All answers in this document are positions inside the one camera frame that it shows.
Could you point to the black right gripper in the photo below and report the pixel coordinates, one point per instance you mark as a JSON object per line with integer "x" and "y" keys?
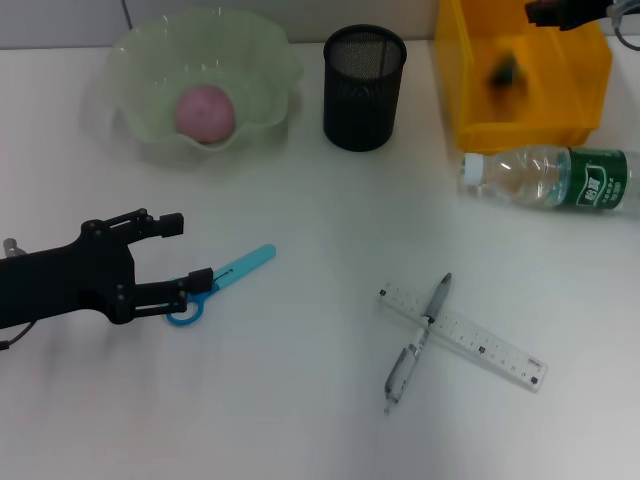
{"x": 585, "y": 12}

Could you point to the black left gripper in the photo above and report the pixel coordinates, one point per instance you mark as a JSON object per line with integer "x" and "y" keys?
{"x": 75, "y": 280}

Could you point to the blue scissors with sheath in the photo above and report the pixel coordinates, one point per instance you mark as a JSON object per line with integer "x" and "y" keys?
{"x": 245, "y": 262}

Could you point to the green plastic wrapper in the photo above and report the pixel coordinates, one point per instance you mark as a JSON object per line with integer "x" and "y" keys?
{"x": 505, "y": 72}

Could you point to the pink peach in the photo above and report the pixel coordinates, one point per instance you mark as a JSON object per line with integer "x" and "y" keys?
{"x": 205, "y": 115}

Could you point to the clear water bottle green label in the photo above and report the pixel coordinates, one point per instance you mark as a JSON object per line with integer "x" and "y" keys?
{"x": 525, "y": 175}

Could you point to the translucent green wavy fruit bowl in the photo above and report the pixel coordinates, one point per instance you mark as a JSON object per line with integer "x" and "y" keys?
{"x": 150, "y": 60}

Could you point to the black mesh pen holder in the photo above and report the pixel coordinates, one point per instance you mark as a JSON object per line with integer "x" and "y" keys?
{"x": 362, "y": 100}

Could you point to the grey white pen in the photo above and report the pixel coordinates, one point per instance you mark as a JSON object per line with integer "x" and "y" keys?
{"x": 405, "y": 365}

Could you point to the transparent plastic ruler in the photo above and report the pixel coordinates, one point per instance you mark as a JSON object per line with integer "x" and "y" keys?
{"x": 475, "y": 340}

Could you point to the yellow plastic bin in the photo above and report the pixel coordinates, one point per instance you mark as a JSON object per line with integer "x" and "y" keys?
{"x": 550, "y": 110}

